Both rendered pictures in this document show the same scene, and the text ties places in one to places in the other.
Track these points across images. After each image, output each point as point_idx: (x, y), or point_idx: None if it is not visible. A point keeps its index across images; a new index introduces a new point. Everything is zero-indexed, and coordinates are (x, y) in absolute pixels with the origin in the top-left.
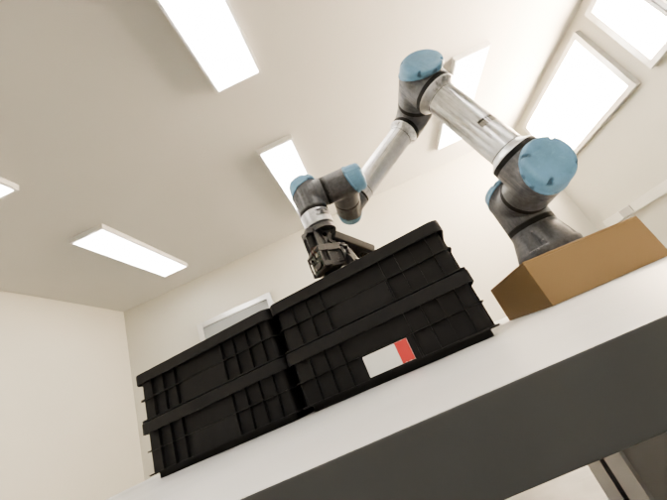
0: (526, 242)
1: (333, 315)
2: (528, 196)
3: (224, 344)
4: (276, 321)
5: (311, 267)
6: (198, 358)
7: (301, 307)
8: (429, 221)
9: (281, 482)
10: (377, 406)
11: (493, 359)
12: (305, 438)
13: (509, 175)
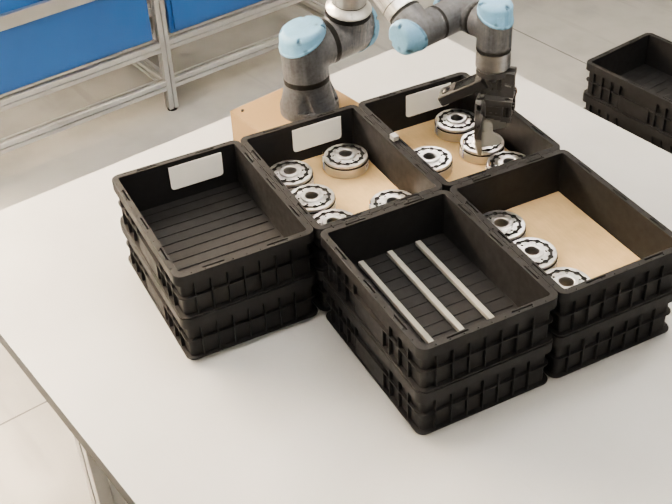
0: (332, 93)
1: (521, 151)
2: (357, 51)
3: (596, 190)
4: (548, 166)
5: (510, 110)
6: (620, 209)
7: (538, 145)
8: (467, 73)
9: (641, 138)
10: (593, 149)
11: (570, 129)
12: (616, 159)
13: (366, 29)
